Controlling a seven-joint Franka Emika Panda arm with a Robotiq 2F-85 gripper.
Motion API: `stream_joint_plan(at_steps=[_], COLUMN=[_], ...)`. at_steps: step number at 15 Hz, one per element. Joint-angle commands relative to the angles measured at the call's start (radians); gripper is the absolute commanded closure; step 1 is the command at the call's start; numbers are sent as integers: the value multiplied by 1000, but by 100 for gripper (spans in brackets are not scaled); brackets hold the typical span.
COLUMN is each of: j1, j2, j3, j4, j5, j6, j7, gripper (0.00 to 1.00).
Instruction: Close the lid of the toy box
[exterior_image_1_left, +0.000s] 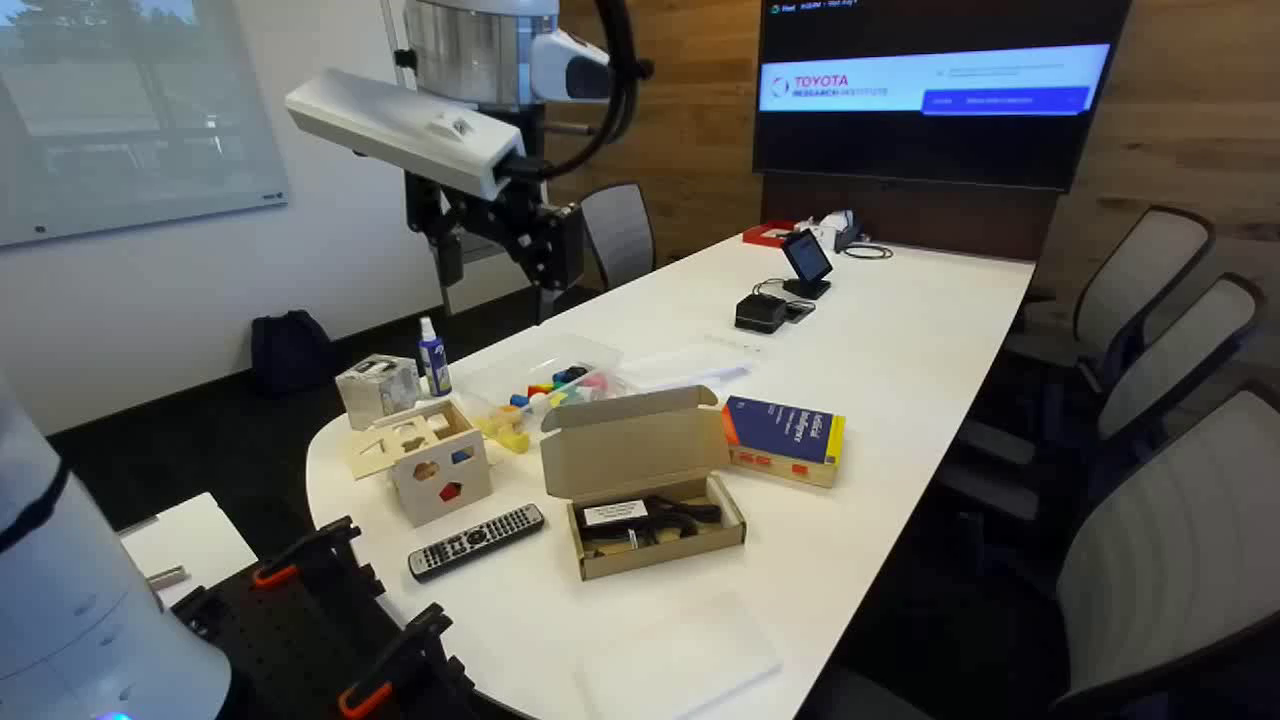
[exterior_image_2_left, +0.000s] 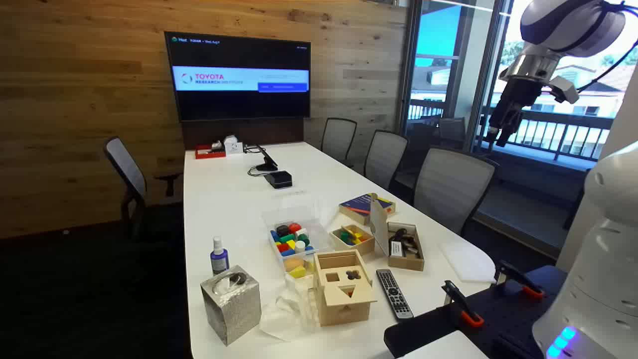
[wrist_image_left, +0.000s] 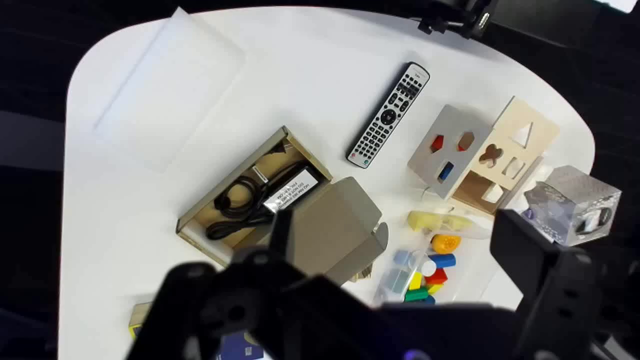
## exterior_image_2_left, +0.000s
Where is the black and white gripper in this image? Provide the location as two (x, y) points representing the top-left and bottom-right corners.
(487, 50), (581, 146)

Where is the wooden shape sorter toy box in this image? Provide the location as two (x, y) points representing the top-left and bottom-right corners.
(315, 250), (375, 327)

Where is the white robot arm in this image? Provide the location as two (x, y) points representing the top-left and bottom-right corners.
(487, 0), (638, 359)

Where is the open cardboard box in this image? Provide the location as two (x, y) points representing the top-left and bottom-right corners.
(369, 198), (425, 272)

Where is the blue and yellow game box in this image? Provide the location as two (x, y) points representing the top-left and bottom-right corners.
(339, 194), (395, 226)

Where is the yellow toy block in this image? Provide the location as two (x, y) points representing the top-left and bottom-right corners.
(290, 266), (307, 280)

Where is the red flat box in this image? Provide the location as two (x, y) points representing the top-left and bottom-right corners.
(196, 146), (226, 160)

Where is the grey tissue box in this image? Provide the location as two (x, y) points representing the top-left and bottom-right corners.
(200, 266), (262, 345)

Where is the grey mesh chair near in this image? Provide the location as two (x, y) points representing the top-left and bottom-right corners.
(413, 148), (497, 234)

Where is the grey mesh chair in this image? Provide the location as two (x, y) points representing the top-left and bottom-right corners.
(413, 148), (497, 234)
(365, 130), (407, 190)
(321, 118), (357, 162)

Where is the grey mesh chair middle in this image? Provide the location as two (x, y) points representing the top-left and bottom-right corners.
(365, 130), (407, 190)

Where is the black clamp orange tip right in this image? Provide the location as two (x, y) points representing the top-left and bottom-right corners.
(495, 262), (545, 302)

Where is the black clamp orange tip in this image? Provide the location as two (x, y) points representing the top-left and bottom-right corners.
(443, 280), (485, 329)
(495, 262), (545, 302)

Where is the grey mesh chair far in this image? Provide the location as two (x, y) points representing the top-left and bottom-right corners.
(321, 118), (357, 162)

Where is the wooden tray of coloured blocks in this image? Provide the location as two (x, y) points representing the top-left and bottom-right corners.
(331, 226), (375, 256)

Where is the black clamp orange tip left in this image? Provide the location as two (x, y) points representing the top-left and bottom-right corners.
(443, 280), (485, 329)

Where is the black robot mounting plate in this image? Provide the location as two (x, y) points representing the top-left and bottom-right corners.
(383, 286), (553, 359)

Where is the black tv remote control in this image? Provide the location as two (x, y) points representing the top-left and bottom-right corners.
(377, 270), (413, 322)

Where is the black conference speaker puck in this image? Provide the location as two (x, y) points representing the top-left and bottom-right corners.
(266, 172), (294, 190)

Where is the clear tub of coloured blocks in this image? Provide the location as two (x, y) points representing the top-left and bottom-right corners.
(262, 208), (331, 274)

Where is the black tablet on stand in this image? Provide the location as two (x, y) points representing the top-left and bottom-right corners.
(248, 146), (278, 176)

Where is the white device at table end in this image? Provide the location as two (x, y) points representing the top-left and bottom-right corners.
(224, 136), (244, 156)

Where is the clear plastic bag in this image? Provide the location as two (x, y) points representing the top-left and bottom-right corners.
(260, 276), (319, 341)

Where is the hand sanitizer spray bottle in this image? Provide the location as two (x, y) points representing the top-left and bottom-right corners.
(210, 240), (230, 274)

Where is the grey office chair far left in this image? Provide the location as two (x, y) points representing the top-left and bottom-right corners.
(104, 136), (184, 240)

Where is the wall mounted tv screen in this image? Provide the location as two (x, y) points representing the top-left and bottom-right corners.
(164, 32), (311, 122)

